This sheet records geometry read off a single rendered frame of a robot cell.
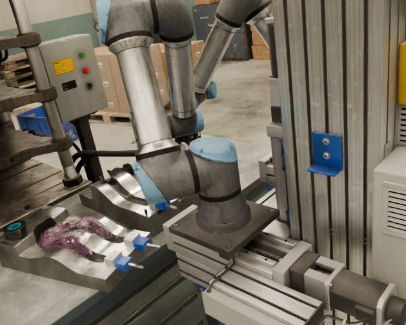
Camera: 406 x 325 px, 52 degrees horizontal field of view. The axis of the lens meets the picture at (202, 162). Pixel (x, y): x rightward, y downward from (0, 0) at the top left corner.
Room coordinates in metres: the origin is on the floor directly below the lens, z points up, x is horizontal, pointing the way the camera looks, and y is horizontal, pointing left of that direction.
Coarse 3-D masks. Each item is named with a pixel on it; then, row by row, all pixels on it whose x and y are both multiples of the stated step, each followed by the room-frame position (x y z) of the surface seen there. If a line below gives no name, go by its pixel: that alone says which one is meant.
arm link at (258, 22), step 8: (264, 0) 1.49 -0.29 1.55; (256, 8) 1.48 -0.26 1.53; (264, 8) 1.48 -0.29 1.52; (248, 16) 1.50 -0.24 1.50; (256, 16) 1.48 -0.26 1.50; (264, 16) 1.49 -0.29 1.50; (248, 24) 1.53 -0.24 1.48; (256, 24) 1.50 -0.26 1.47; (264, 24) 1.49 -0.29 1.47; (264, 32) 1.49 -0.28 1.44; (264, 40) 1.50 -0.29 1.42
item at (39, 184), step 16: (32, 160) 2.44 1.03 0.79; (0, 176) 2.26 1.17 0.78; (16, 176) 2.22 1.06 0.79; (32, 176) 2.18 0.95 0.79; (48, 176) 2.14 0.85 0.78; (0, 192) 2.03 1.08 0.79; (16, 192) 1.99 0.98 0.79; (32, 192) 1.96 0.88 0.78; (48, 192) 1.92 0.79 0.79; (64, 192) 1.89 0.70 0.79; (0, 208) 1.83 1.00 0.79; (16, 208) 1.80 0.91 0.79; (32, 208) 1.77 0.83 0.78; (0, 224) 1.67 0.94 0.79
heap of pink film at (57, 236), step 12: (84, 216) 1.34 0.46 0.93; (48, 228) 1.36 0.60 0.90; (60, 228) 1.35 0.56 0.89; (72, 228) 1.33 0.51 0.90; (84, 228) 1.30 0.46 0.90; (96, 228) 1.29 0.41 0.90; (48, 240) 1.28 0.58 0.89; (60, 240) 1.23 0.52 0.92; (72, 240) 1.22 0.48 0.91; (84, 240) 1.24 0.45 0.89; (72, 252) 1.19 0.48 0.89; (84, 252) 1.19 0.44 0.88
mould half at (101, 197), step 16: (112, 176) 1.65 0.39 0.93; (128, 176) 1.64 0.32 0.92; (96, 192) 1.57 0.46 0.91; (112, 192) 1.54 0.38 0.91; (96, 208) 1.60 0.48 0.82; (112, 208) 1.50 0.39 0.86; (128, 208) 1.43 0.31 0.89; (144, 208) 1.40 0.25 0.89; (128, 224) 1.44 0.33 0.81; (144, 224) 1.36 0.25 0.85; (160, 224) 1.36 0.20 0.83
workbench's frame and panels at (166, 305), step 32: (256, 192) 1.73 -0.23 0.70; (160, 256) 1.26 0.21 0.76; (128, 288) 1.20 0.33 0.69; (160, 288) 1.31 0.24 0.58; (192, 288) 1.41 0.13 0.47; (64, 320) 0.99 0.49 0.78; (96, 320) 1.13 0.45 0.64; (128, 320) 1.21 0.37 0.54; (160, 320) 1.28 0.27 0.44; (192, 320) 1.38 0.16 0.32
